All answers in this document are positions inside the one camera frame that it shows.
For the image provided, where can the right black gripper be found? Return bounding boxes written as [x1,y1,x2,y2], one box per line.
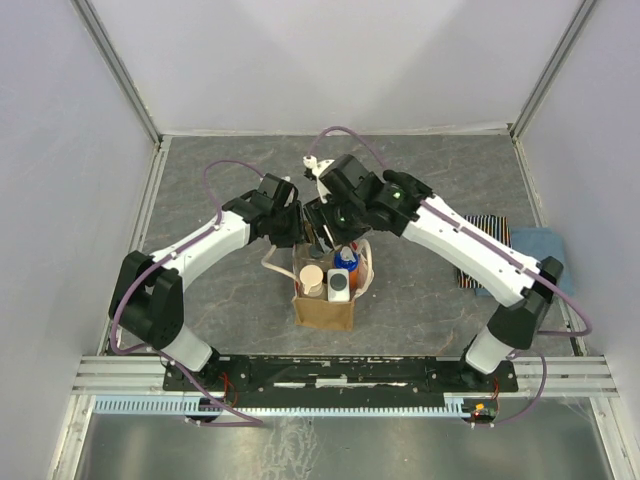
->
[302,192,371,255]

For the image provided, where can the brown canvas tote bag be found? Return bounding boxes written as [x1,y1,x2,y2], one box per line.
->
[261,240,374,331]

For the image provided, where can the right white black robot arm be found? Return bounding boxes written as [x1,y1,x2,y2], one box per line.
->
[303,154,563,391]

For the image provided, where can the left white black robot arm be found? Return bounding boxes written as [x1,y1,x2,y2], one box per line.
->
[108,174,304,390]

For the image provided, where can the clear bottle grey cap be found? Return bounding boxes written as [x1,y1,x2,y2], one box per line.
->
[295,243,333,271]

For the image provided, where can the orange bottle blue cap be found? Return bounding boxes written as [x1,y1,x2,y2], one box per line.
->
[333,246,360,290]

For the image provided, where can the white pump dispenser bottle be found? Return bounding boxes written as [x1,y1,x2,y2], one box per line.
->
[299,264,326,300]

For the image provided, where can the white bottle grey cap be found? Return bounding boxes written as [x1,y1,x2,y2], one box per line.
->
[327,268,351,303]

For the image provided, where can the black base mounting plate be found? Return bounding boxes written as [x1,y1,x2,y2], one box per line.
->
[194,355,518,409]

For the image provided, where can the striped folded cloth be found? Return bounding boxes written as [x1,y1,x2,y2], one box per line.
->
[456,214,511,296]

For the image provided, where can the blue folded cloth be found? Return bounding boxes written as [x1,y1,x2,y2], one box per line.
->
[491,227,575,297]

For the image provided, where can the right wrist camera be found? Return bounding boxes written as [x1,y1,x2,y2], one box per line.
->
[302,155,334,204]

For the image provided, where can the light blue cable duct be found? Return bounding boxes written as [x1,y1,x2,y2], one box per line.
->
[93,392,474,416]

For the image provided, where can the aluminium frame rail front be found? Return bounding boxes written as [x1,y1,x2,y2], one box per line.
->
[71,356,619,398]

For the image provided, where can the right aluminium corner post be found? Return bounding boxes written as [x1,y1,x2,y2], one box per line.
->
[509,0,600,142]

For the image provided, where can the aluminium corner post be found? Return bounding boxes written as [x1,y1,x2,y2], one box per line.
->
[71,0,163,144]
[509,0,600,142]

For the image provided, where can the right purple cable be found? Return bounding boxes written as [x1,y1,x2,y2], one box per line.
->
[307,127,594,427]

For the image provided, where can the left aluminium corner post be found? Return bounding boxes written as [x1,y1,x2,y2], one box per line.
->
[71,0,163,144]

